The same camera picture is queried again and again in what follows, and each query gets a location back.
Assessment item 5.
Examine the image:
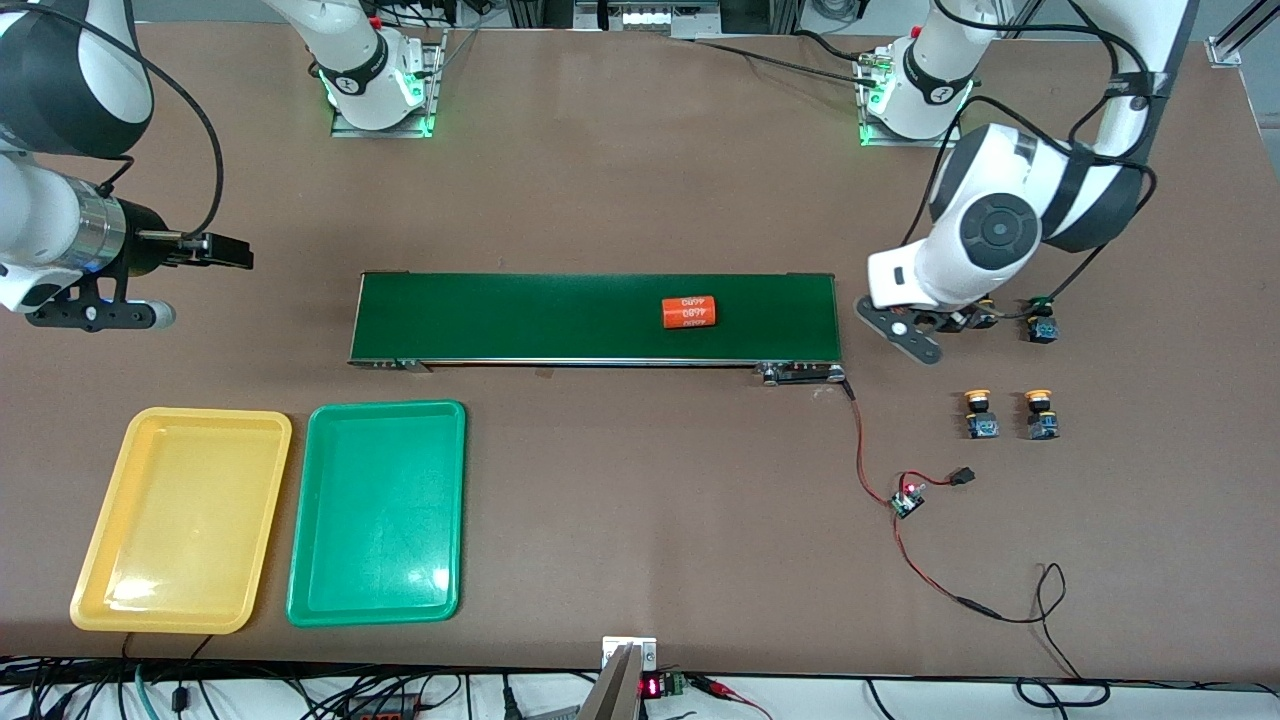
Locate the yellow push button switch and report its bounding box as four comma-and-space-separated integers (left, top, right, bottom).
964, 389, 1000, 441
1024, 389, 1060, 442

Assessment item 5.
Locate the orange cylinder printed 4680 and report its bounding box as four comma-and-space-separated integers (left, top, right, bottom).
662, 295, 720, 331

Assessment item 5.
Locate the yellow plastic tray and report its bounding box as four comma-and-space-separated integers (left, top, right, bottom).
69, 406, 293, 635

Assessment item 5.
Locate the green plastic tray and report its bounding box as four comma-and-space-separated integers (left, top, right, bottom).
286, 399, 468, 628

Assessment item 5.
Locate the green conveyor belt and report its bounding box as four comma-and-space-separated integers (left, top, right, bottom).
347, 270, 853, 386

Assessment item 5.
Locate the red probe lead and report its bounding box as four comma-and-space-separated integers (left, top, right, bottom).
690, 675, 773, 720

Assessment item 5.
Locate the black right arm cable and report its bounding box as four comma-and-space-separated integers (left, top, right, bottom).
30, 0, 223, 239

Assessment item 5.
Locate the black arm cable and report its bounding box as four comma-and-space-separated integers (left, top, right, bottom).
900, 0, 1161, 321
30, 0, 223, 239

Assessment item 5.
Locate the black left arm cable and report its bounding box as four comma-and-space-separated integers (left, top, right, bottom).
900, 0, 1161, 321

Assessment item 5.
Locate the red black conveyor wire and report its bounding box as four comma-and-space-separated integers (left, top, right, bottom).
845, 385, 898, 504

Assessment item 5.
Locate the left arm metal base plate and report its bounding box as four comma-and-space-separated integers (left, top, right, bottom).
858, 50, 966, 149

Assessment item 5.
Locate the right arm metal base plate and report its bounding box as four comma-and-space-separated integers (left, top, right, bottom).
330, 30, 447, 139

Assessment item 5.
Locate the long red black supply wire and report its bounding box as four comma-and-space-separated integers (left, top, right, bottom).
893, 515, 1086, 681

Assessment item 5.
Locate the black base cable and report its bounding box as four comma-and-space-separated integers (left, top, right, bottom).
690, 28, 881, 86

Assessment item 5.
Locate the aluminium frame profile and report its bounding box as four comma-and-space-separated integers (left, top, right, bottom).
1208, 0, 1280, 69

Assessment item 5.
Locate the silver camera bracket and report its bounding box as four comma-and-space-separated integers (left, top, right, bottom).
578, 636, 659, 720

